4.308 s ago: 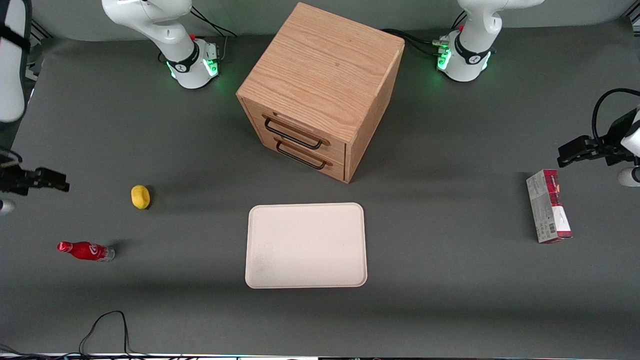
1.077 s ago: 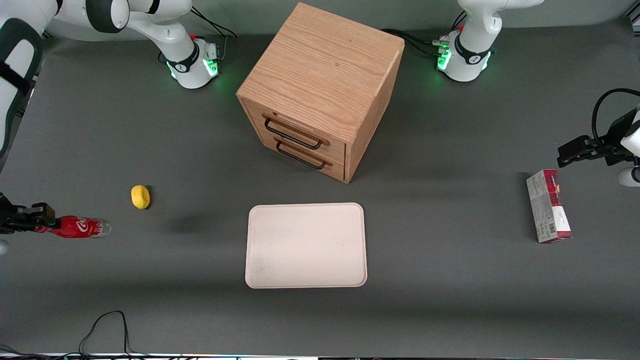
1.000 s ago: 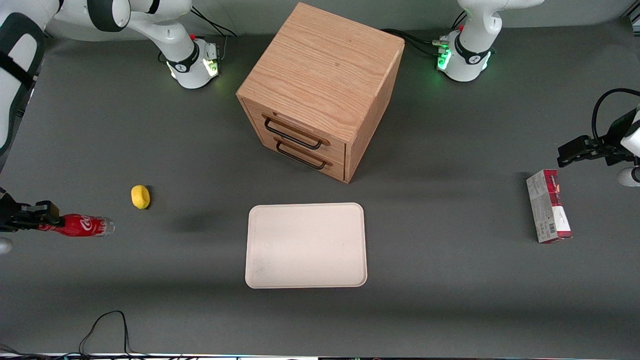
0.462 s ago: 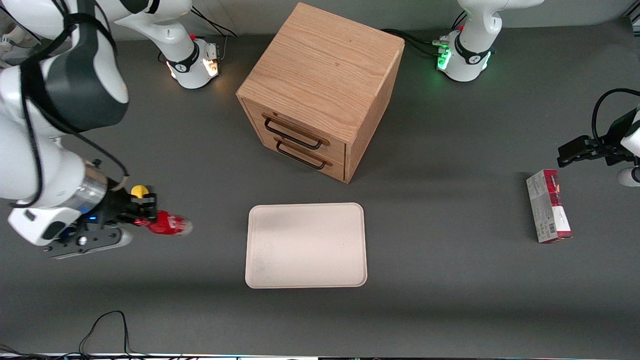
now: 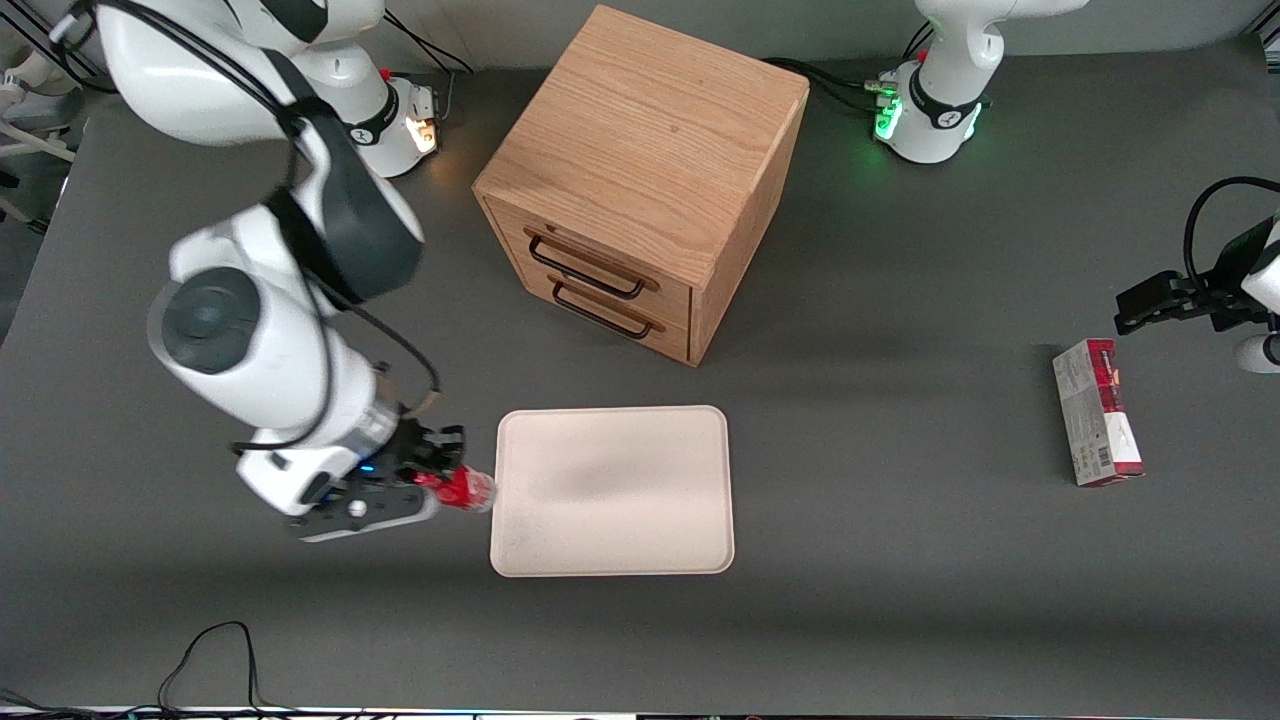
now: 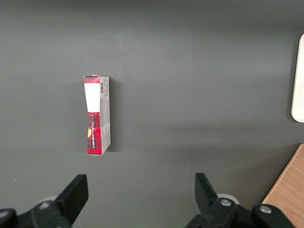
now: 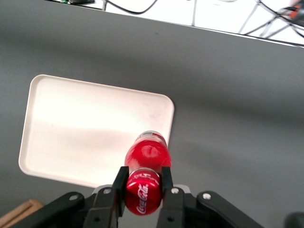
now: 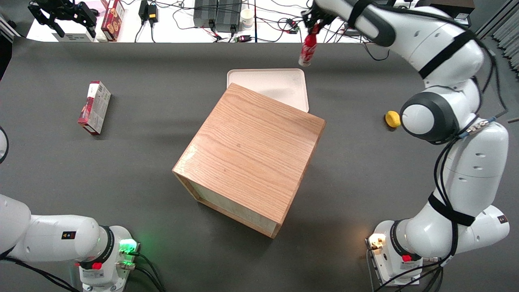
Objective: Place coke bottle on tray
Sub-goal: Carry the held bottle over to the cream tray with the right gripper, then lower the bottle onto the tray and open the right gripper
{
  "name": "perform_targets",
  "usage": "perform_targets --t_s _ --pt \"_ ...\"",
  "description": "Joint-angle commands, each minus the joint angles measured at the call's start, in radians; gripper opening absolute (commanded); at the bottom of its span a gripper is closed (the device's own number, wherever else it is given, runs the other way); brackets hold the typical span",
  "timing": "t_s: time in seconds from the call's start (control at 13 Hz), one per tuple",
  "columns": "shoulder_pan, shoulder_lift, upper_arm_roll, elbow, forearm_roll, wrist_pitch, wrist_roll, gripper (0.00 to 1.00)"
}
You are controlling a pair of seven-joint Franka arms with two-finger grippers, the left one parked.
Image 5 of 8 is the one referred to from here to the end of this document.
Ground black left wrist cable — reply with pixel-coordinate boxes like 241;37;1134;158
1184;176;1280;293

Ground beige plastic tray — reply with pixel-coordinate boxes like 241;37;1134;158
489;404;736;578

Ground black left arm base cables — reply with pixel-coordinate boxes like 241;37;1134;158
764;20;937;113

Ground black looped table cable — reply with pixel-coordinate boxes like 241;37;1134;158
157;621;301;717

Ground short black drawer handle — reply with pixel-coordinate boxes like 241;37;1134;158
549;276;657;341

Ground black right arm base cables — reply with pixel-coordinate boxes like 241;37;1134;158
380;10;477;126

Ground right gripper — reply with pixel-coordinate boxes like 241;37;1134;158
237;424;467;519

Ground large wooden drawer front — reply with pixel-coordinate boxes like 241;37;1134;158
484;197;695;326

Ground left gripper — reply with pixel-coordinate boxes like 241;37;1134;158
1114;214;1280;337

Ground small wooden drawer front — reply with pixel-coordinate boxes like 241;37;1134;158
520;268;693;364

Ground grey and red carton box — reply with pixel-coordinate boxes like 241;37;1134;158
1052;338;1146;488

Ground black arm base cables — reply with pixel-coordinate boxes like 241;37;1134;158
764;20;937;113
380;10;477;126

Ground long black drawer handle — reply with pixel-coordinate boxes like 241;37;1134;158
526;231;650;301

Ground red coke bottle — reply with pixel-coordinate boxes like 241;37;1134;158
414;464;499;514

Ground wooden drawer cabinet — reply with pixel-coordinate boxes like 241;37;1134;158
472;4;811;368

